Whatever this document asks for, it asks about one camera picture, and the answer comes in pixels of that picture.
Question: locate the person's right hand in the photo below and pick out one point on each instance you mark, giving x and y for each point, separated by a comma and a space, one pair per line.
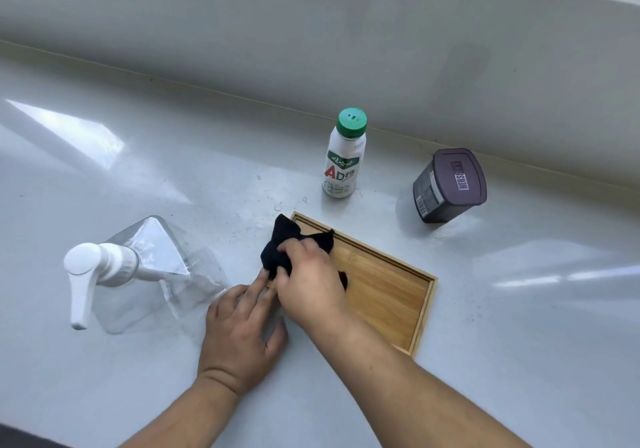
312, 287

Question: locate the person's left hand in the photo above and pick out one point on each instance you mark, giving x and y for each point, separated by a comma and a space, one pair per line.
235, 342

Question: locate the person's left middle finger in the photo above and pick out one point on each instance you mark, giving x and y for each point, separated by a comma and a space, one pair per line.
252, 290

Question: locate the person's left little finger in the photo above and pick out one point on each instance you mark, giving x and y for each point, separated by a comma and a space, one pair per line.
212, 310

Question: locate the person's right thumb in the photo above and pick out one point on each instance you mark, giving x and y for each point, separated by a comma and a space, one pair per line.
282, 280

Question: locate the person's left thumb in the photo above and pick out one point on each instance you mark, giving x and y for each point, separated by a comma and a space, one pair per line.
277, 340

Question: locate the black cloth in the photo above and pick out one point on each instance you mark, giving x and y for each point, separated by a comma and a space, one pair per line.
285, 235

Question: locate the wooden tray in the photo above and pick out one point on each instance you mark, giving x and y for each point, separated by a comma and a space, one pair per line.
387, 302

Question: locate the person's right forearm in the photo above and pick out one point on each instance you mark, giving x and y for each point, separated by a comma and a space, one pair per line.
415, 392

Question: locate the person's left forearm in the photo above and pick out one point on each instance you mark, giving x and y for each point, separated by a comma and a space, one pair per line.
175, 420

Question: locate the clear spray bottle white trigger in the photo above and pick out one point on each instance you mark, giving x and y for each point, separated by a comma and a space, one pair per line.
150, 267

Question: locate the white drink bottle green cap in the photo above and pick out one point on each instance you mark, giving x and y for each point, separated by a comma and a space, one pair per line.
344, 162

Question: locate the dark container purple lid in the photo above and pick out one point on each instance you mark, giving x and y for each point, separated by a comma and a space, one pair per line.
447, 187

